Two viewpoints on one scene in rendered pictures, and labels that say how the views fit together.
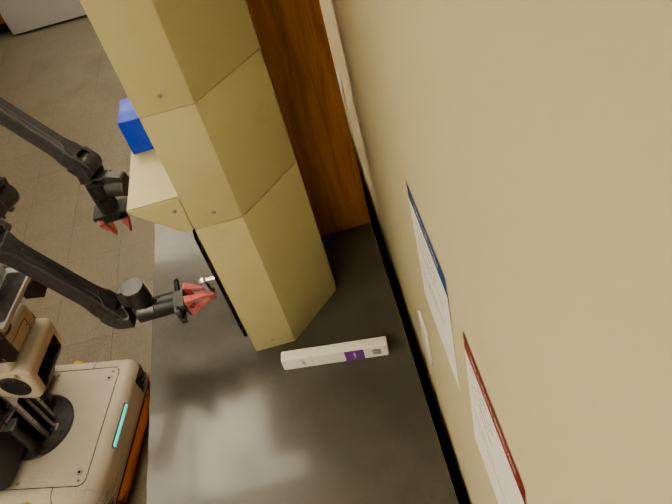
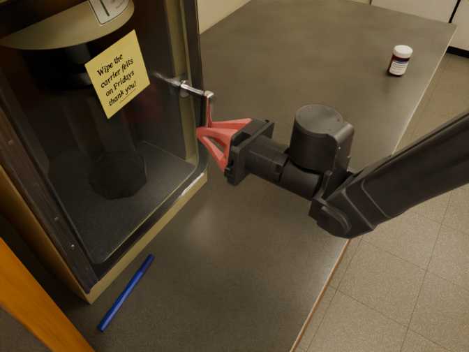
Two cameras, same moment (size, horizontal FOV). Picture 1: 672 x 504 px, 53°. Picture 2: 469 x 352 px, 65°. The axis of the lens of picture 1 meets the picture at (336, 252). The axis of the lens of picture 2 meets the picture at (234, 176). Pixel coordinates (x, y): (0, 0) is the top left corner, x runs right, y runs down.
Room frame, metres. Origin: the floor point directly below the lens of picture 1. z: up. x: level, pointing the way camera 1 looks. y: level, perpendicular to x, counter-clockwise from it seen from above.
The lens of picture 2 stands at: (1.55, 0.60, 1.51)
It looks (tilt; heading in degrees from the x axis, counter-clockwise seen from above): 47 degrees down; 211
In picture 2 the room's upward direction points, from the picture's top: straight up
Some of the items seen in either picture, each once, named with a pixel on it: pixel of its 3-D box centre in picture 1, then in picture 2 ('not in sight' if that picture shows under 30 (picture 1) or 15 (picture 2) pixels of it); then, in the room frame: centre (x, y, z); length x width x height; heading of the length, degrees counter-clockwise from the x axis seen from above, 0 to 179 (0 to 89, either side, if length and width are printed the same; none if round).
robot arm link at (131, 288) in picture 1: (129, 300); (329, 167); (1.21, 0.54, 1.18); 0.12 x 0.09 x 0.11; 77
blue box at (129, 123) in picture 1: (147, 121); not in sight; (1.38, 0.33, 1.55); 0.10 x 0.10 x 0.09; 88
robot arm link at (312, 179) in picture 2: (147, 308); (306, 172); (1.20, 0.50, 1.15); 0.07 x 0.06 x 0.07; 88
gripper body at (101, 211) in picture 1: (107, 203); not in sight; (1.61, 0.60, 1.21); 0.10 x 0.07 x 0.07; 88
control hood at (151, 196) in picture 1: (162, 175); not in sight; (1.29, 0.34, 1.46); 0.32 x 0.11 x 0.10; 178
